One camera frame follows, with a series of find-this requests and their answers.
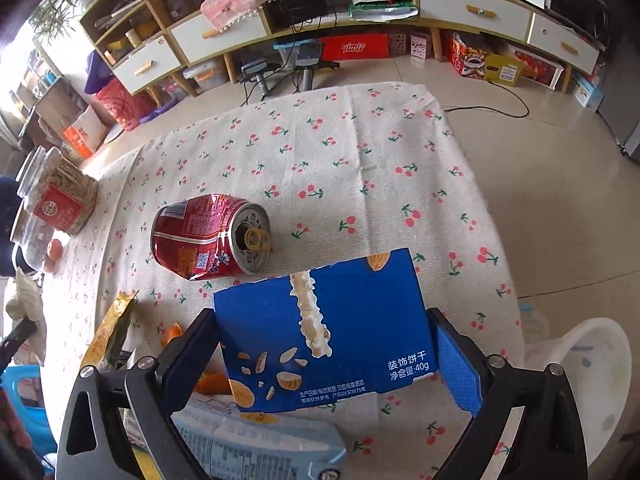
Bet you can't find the blue biscuit box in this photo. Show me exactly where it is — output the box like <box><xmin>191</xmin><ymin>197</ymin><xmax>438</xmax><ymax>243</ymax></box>
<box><xmin>213</xmin><ymin>248</ymin><xmax>436</xmax><ymax>413</ymax></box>

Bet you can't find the yellow snack wrapper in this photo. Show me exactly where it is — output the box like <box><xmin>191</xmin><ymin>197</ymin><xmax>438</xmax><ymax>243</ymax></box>
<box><xmin>80</xmin><ymin>290</ymin><xmax>138</xmax><ymax>367</ymax></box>

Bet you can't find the red flat box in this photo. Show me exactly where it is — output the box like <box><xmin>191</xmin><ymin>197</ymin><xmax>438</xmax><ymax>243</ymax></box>
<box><xmin>320</xmin><ymin>34</ymin><xmax>390</xmax><ymax>62</ymax></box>

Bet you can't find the yellow cardboard box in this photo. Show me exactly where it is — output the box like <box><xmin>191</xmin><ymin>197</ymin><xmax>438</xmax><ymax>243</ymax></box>
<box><xmin>484</xmin><ymin>53</ymin><xmax>524</xmax><ymax>87</ymax></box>

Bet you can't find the orange fruit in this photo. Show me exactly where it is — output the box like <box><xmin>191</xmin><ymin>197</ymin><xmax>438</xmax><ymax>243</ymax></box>
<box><xmin>47</xmin><ymin>238</ymin><xmax>64</xmax><ymax>261</ymax></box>

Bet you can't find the long TV cabinet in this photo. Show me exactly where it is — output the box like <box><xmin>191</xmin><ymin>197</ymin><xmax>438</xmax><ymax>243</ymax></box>
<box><xmin>80</xmin><ymin>0</ymin><xmax>601</xmax><ymax>94</ymax></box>

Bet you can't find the white plastic trash bin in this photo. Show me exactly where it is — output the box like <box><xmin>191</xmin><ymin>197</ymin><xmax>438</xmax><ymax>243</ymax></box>
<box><xmin>525</xmin><ymin>318</ymin><xmax>632</xmax><ymax>463</ymax></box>

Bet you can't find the black floor cable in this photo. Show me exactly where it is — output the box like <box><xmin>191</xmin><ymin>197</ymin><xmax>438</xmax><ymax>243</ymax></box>
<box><xmin>444</xmin><ymin>79</ymin><xmax>531</xmax><ymax>120</ymax></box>

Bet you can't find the cherry print tablecloth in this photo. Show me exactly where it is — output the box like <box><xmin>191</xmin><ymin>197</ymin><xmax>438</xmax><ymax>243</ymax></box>
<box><xmin>39</xmin><ymin>80</ymin><xmax>526</xmax><ymax>480</ymax></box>

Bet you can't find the crushed red soda can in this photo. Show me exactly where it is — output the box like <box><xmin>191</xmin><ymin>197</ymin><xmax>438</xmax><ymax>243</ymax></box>
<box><xmin>150</xmin><ymin>194</ymin><xmax>271</xmax><ymax>281</ymax></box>

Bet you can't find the black microwave oven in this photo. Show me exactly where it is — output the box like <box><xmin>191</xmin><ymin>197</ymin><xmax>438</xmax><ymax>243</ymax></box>
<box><xmin>546</xmin><ymin>0</ymin><xmax>614</xmax><ymax>50</ymax></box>

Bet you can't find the light blue milk carton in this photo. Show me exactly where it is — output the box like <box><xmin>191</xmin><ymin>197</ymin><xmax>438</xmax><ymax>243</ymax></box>
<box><xmin>171</xmin><ymin>398</ymin><xmax>346</xmax><ymax>479</ymax></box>

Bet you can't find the jar with red label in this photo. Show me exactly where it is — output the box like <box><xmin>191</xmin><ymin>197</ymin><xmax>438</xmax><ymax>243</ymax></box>
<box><xmin>17</xmin><ymin>146</ymin><xmax>99</xmax><ymax>236</ymax></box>

